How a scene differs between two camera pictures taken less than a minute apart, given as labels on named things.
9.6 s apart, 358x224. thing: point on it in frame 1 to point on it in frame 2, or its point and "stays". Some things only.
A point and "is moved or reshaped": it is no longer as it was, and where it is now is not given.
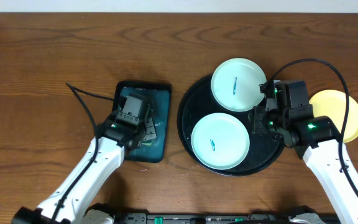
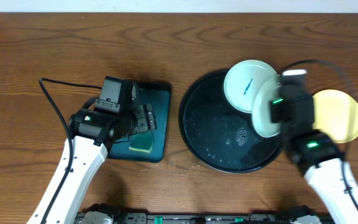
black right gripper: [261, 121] to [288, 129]
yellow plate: [332, 103] stays
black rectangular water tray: [159, 95] stays
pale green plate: [220, 140] is moved or reshaped
